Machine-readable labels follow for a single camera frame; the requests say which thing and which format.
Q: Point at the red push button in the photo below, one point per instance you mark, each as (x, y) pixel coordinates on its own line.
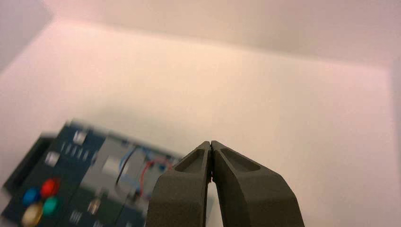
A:
(50, 188)

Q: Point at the yellow push button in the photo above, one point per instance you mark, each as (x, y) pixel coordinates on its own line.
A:
(32, 215)

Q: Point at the blue and gray task board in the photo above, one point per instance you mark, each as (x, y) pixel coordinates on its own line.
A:
(72, 175)

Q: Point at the metal toggle switch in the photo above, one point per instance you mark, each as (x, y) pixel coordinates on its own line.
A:
(94, 206)

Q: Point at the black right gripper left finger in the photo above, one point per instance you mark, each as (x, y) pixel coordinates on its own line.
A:
(178, 194)

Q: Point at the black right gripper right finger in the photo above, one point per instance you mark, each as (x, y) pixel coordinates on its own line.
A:
(250, 197)

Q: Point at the blue push button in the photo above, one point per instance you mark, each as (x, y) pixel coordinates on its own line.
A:
(31, 196)

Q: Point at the green push button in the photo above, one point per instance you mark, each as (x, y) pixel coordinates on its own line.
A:
(50, 206)

